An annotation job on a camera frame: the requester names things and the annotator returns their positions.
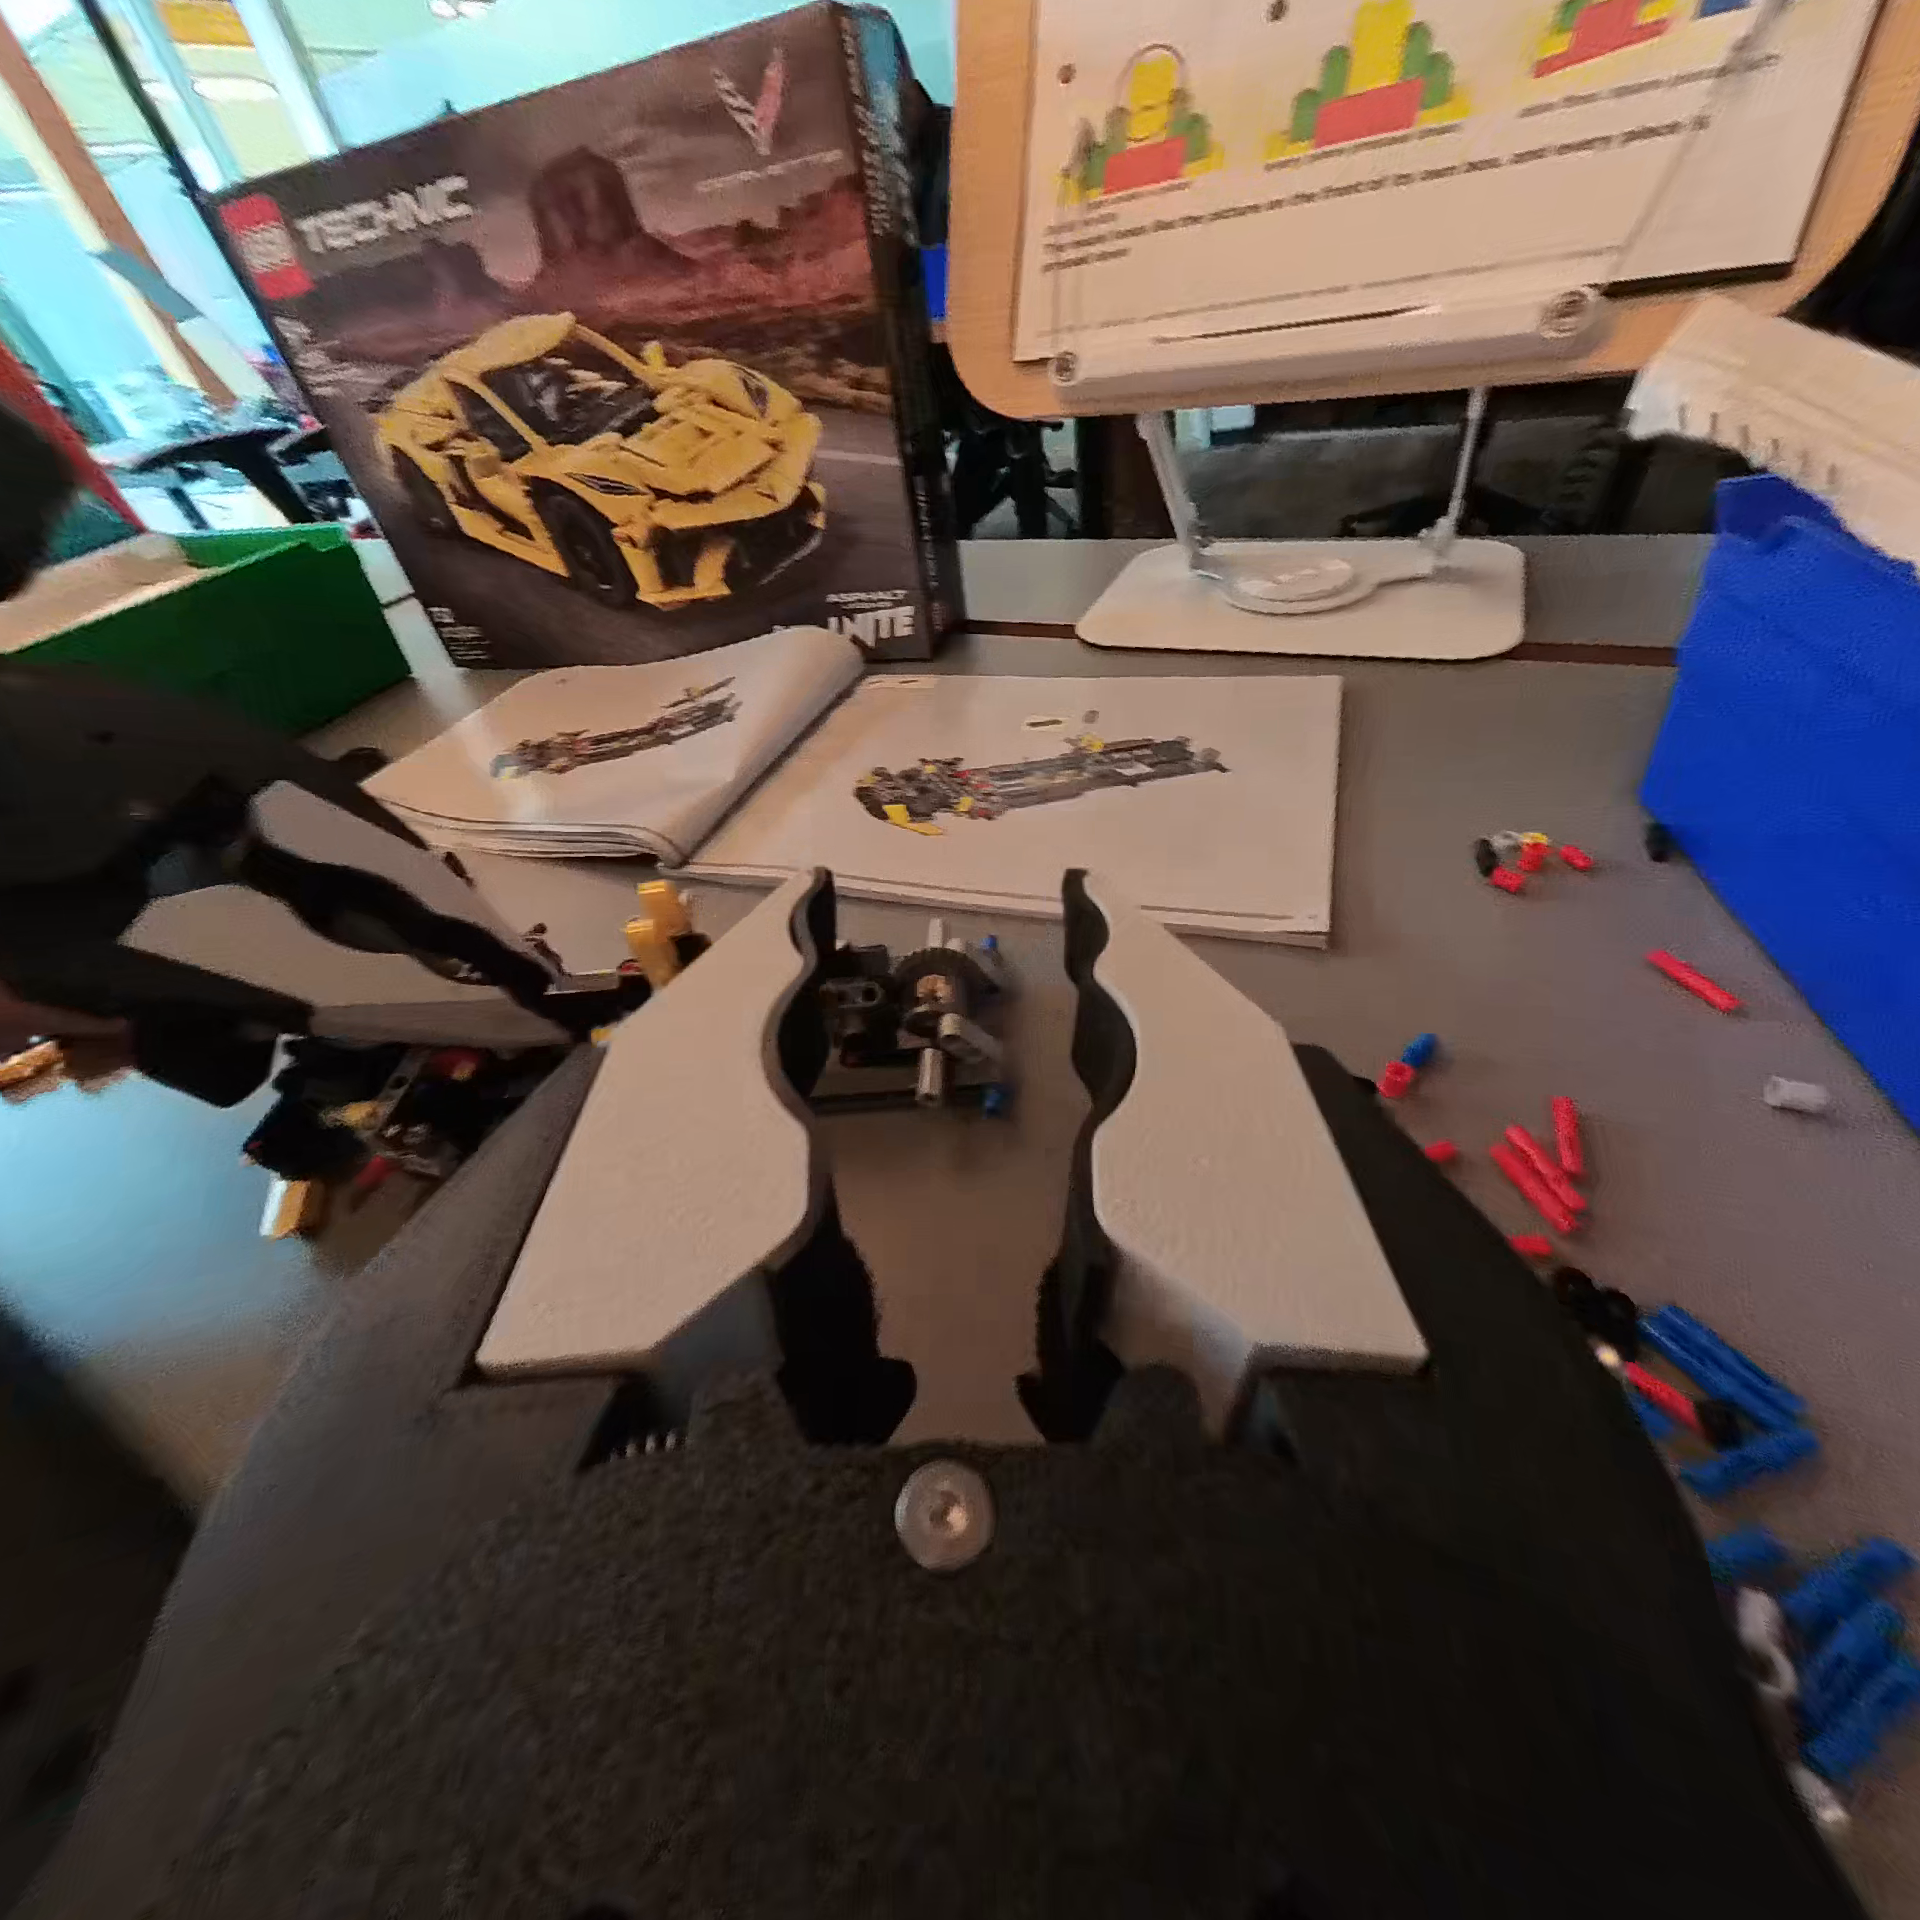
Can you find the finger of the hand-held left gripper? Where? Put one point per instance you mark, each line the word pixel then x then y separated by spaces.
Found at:
pixel 324 822
pixel 300 968

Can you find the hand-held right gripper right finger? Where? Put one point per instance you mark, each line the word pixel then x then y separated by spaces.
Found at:
pixel 1244 1200

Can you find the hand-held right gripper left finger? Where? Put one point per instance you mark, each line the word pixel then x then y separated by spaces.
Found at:
pixel 661 1171

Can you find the lego car chassis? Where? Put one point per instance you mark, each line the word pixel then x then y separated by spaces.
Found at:
pixel 914 1003

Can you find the lego instruction booklet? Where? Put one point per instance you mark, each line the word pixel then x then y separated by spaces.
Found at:
pixel 1050 779

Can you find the single red lego axle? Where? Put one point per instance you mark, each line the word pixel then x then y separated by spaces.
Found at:
pixel 1692 983

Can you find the light grey lego bush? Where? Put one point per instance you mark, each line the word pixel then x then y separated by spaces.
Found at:
pixel 1798 1095

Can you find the lego set box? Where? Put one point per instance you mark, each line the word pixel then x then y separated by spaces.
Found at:
pixel 600 299

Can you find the green plastic bin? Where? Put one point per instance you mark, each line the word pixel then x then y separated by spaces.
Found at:
pixel 224 629

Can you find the pile of red blue pins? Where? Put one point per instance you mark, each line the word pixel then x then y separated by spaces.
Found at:
pixel 1529 1185

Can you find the small red black pin cluster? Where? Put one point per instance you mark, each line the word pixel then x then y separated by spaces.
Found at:
pixel 1529 857

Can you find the white document stand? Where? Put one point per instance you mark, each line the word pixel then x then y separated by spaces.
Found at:
pixel 1424 615

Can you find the blue plastic bin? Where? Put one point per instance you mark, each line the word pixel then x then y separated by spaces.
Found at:
pixel 1799 825

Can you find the wooden document board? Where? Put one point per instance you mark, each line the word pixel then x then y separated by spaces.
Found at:
pixel 983 299

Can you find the clear acrylic sheet holder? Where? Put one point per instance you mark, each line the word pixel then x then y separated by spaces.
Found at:
pixel 1319 339

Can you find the printed instruction sheet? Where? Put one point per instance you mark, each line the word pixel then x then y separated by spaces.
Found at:
pixel 1349 224

